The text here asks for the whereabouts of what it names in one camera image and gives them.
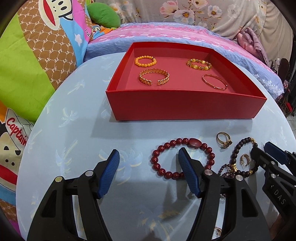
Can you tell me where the dark brown bead bracelet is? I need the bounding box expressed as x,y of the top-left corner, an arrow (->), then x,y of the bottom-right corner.
222,136 -> 259,178

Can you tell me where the thin rose gold bangle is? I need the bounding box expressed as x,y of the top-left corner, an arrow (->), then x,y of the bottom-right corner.
202,74 -> 228,91

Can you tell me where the gold chain cuff bangle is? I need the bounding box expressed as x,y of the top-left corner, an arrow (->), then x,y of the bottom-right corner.
138,68 -> 170,86

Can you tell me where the person's right hand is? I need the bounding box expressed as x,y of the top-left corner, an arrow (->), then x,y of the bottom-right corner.
270,215 -> 295,241

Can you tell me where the purple garnet bead strand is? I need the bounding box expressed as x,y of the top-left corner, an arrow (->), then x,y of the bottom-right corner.
218,164 -> 237,178

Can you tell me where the dark wooden chair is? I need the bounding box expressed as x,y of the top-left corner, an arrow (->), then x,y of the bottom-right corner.
271,58 -> 293,117

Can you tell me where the folded pink purple cloth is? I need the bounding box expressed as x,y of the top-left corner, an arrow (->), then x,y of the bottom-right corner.
236,27 -> 269,66

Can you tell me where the red cardboard tray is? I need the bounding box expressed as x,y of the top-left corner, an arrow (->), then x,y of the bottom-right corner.
106,42 -> 266,121

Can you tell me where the floral grey blanket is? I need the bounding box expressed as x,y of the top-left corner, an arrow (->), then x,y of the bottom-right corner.
104,0 -> 293,61

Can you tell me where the cartoon monkey colourful quilt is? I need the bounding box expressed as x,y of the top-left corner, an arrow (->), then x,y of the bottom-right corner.
1,1 -> 93,230

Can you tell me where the pink and blue pillow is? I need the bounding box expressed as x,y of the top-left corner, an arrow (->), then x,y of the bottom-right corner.
84,22 -> 284,99

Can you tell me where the green cushion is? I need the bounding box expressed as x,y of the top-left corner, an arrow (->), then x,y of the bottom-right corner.
87,3 -> 121,28

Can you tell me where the small gold hoop ring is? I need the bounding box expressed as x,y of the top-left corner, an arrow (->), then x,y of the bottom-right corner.
239,153 -> 251,168

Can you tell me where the gold ring with red stone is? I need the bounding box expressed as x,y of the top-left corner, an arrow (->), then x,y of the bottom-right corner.
216,131 -> 233,149

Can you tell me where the dark red bead bracelet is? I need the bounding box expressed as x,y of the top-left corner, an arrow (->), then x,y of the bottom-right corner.
150,138 -> 216,180

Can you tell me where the yellow stone gold bracelet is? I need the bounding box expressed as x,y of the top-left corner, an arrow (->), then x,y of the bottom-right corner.
186,58 -> 212,71

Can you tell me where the orange bead bracelet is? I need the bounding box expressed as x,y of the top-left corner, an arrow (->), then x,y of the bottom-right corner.
134,55 -> 158,67

